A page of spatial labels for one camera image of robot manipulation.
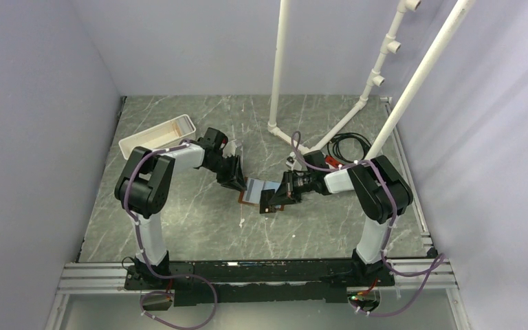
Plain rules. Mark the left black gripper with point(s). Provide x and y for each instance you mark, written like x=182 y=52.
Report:
x=234 y=179

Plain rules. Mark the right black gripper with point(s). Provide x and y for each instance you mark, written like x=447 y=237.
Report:
x=287 y=193

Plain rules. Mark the black credit card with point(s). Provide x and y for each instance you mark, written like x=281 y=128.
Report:
x=265 y=207

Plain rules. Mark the brown leather card holder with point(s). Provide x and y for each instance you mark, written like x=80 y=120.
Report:
x=258 y=193

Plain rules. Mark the white rectangular plastic tray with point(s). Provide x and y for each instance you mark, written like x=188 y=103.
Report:
x=167 y=134

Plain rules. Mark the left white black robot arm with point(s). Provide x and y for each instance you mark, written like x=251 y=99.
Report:
x=145 y=182

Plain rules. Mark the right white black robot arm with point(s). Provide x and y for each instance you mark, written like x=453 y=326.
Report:
x=382 y=192

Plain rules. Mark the red black clamp tool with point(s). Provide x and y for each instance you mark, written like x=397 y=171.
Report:
x=332 y=161

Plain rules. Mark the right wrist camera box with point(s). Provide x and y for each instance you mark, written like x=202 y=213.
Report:
x=315 y=160

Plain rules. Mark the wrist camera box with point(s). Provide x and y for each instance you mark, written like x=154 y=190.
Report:
x=214 y=139
x=315 y=160

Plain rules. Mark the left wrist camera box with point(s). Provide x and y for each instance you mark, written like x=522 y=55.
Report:
x=214 y=139

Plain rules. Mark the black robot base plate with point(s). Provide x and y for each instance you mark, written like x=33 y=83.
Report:
x=327 y=279

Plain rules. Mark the aluminium extrusion rail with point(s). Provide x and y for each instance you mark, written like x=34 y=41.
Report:
x=110 y=278

